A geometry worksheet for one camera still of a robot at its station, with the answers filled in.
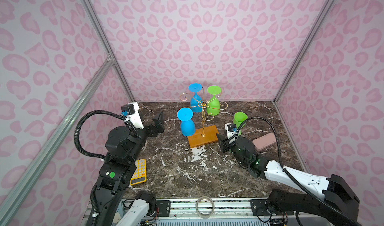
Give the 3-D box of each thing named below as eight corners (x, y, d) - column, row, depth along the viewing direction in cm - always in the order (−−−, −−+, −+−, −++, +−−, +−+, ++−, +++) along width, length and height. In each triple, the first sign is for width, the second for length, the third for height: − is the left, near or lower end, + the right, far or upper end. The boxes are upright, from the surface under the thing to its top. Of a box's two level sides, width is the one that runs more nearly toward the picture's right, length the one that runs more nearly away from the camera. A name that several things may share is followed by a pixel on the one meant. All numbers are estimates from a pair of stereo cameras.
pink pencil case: (258, 151, 95) (259, 148, 93) (251, 142, 99) (253, 140, 97) (276, 142, 99) (278, 140, 97) (270, 134, 103) (271, 132, 100)
